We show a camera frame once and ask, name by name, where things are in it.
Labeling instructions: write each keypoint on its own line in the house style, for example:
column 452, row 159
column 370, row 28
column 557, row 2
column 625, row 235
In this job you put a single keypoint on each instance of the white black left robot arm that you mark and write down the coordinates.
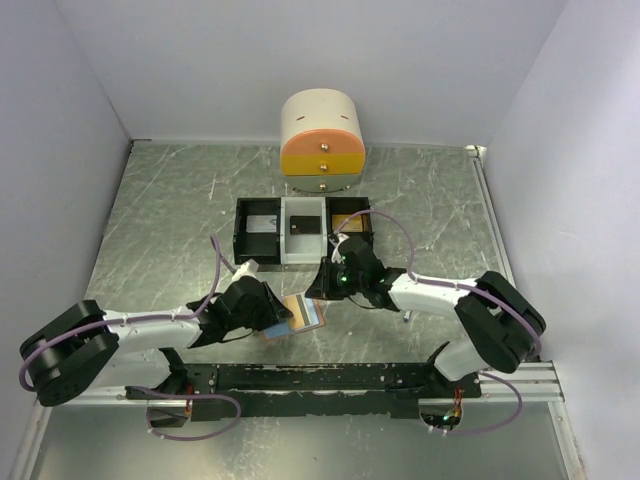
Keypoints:
column 87, row 347

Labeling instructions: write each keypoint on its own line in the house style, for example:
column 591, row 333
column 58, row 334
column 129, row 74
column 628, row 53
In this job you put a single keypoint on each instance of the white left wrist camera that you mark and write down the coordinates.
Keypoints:
column 246, row 269

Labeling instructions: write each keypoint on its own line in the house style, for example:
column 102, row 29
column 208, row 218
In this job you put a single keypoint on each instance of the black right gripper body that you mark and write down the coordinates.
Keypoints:
column 347, row 282

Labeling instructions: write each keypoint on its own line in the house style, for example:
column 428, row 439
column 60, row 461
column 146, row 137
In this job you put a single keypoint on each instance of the black card in tray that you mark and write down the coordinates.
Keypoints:
column 305, row 225

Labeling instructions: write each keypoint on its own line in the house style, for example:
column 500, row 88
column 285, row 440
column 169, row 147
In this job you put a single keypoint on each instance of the white card in tray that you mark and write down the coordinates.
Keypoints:
column 257, row 224

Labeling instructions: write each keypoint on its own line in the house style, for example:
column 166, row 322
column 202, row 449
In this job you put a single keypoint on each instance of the three-compartment black white tray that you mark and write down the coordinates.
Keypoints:
column 282, row 248

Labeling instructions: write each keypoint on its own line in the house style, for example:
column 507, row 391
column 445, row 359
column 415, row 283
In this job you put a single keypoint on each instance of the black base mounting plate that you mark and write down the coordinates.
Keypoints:
column 326, row 389

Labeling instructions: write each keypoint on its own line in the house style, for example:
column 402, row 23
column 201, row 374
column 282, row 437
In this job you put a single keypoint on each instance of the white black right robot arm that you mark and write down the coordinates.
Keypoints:
column 502, row 327

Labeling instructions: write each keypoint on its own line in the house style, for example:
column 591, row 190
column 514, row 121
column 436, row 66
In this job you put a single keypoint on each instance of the round cream drawer cabinet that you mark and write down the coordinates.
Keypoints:
column 321, row 148

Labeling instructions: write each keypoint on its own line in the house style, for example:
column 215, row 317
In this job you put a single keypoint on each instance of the orange leather card holder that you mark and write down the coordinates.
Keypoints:
column 282, row 330

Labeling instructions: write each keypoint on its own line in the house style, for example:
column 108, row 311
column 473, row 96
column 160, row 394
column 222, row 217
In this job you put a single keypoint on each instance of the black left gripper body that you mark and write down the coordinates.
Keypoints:
column 241, row 320

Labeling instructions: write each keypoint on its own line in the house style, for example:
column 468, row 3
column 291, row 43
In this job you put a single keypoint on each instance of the gold card in tray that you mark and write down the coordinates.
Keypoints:
column 347, row 224

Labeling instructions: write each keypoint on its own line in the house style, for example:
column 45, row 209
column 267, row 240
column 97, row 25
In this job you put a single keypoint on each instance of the aluminium rail front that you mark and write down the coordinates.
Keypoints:
column 534, row 382

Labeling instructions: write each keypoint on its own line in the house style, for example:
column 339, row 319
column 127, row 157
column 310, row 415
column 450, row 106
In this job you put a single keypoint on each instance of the gold card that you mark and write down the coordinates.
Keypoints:
column 347, row 224
column 304, row 310

